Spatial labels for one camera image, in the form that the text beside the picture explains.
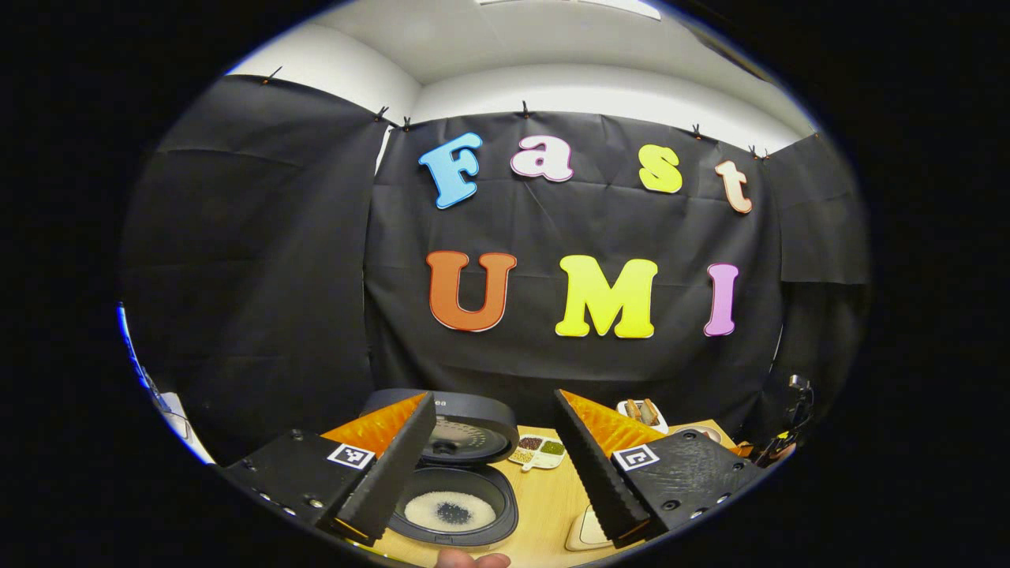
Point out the white round plate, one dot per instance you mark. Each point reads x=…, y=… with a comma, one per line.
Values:
x=705, y=432

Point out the dark grey rice cooker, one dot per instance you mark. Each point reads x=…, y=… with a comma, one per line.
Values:
x=473, y=489

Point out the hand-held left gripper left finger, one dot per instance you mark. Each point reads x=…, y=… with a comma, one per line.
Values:
x=394, y=473

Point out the clear container of rice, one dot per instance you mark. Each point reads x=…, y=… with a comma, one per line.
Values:
x=588, y=530

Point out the white divided dish of beans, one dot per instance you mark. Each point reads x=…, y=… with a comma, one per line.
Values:
x=536, y=451

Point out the computer monitor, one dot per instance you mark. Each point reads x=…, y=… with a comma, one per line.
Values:
x=134, y=355

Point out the white box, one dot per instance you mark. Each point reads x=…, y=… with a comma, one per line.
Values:
x=185, y=430

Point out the black backdrop cloth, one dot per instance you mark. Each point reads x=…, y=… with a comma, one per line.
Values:
x=316, y=276

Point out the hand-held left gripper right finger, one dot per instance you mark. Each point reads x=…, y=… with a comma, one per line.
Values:
x=596, y=473

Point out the ceiling light panel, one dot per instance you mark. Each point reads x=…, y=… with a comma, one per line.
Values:
x=584, y=6

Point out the brown toast slice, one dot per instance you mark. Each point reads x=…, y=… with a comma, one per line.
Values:
x=634, y=410
x=650, y=410

